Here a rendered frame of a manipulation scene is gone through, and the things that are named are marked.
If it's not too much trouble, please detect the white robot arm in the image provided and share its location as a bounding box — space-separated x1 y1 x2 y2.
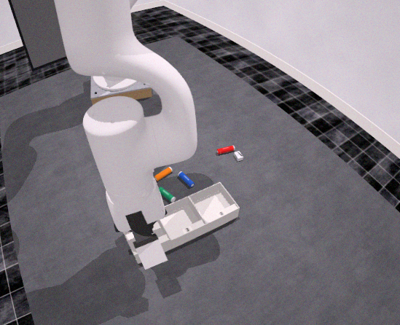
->
54 0 197 270

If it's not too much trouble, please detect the white three-compartment bin rack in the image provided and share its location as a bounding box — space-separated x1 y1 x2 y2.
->
124 182 240 264

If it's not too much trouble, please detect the orange battery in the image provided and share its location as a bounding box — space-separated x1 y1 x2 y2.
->
154 167 173 181

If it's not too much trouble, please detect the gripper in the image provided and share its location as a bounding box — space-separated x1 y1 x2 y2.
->
106 180 167 233

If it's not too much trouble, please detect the red aa battery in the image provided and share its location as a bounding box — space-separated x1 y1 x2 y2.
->
217 146 235 154

